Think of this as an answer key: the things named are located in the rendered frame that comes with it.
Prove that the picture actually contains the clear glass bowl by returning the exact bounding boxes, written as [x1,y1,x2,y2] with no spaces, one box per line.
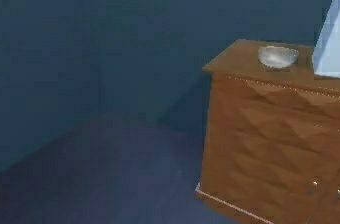
[257,45,300,70]

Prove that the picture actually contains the brown wooden cupboard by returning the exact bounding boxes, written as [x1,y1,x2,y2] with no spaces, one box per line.
[193,38,340,224]

